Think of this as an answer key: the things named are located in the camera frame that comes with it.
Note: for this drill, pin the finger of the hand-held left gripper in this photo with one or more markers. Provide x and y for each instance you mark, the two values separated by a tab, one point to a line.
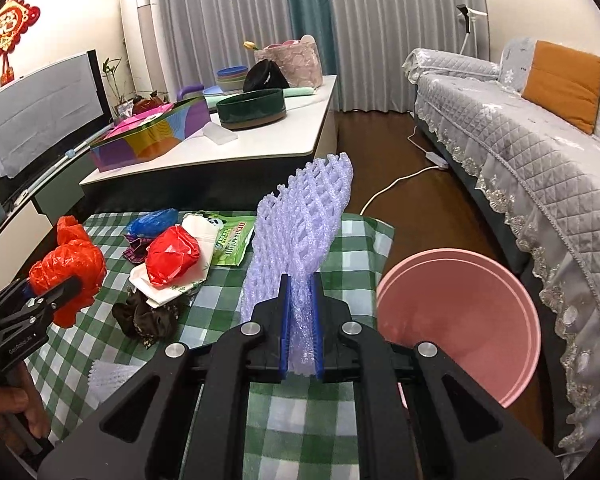
10	295
60	292

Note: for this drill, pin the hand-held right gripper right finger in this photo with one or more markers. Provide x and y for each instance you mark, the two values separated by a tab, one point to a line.
319	330

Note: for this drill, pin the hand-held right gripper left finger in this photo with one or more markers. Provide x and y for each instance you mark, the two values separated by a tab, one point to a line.
285	330

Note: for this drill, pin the red plastic bag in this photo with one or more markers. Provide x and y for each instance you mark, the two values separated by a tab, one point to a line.
75	260
172	257

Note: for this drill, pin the dark brown wrapper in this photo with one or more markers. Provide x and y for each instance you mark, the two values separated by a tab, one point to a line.
145	317

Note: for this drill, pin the white foam net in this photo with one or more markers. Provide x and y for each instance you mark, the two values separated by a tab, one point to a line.
107	377

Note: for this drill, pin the purple foam net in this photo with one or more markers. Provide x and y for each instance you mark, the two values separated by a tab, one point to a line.
300	220

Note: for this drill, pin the pink plastic bucket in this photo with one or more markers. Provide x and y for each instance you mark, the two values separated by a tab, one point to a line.
455	320

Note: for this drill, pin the person's left hand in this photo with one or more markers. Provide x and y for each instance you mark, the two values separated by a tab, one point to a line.
7	402

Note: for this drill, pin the television cabinet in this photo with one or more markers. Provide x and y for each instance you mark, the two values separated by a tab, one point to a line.
15	230

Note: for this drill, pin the green checked tablecloth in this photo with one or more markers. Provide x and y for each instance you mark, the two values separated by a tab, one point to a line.
350	260

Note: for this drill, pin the white paper bag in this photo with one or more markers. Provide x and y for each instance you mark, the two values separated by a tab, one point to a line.
141	277

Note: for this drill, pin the purple candy wrapper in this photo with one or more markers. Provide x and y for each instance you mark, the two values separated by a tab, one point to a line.
135	251

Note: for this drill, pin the green panda snack packet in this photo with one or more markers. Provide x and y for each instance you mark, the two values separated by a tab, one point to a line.
232	245

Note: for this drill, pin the blue plastic bag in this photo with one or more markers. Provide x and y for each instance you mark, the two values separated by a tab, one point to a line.
152	222

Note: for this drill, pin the colourful patterned box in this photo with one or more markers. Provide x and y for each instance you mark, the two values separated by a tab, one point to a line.
145	146

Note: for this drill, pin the covered television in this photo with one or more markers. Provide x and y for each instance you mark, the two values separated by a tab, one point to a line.
40	105

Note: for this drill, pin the white coffee table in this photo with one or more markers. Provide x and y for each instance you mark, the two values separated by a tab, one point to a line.
280	135

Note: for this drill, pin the white power strip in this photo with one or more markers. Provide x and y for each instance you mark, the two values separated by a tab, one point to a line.
436	160

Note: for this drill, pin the red teapot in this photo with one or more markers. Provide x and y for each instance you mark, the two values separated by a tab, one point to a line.
147	104

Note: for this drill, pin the bamboo plant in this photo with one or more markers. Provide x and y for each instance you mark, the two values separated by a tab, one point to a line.
114	80

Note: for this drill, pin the dark green round container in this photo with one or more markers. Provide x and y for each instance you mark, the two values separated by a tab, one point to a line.
250	110

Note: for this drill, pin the mint green rolled cloth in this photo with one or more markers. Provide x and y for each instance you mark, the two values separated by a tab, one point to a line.
300	91

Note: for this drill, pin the light blue plate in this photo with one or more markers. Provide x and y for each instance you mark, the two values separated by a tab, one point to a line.
212	91

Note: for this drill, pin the stack of pastel bowls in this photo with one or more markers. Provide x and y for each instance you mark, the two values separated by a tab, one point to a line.
232	77

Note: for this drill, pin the grey quilted sofa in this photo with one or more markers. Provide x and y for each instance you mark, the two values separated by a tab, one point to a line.
520	160

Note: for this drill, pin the pink lace basket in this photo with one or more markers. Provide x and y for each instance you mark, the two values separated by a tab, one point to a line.
295	65

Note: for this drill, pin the white standing air conditioner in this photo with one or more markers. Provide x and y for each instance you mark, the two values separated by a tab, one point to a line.
142	35

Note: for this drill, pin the yellow flower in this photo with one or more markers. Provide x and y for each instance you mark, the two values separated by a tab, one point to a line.
250	46

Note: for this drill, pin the teal curtain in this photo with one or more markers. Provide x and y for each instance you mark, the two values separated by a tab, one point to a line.
307	20

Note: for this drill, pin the grey curtain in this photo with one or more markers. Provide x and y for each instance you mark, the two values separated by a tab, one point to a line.
400	25
215	10

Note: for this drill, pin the orange cushion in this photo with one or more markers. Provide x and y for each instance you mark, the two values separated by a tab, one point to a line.
562	85

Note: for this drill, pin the red wall ornament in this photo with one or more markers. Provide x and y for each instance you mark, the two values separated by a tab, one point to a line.
7	25

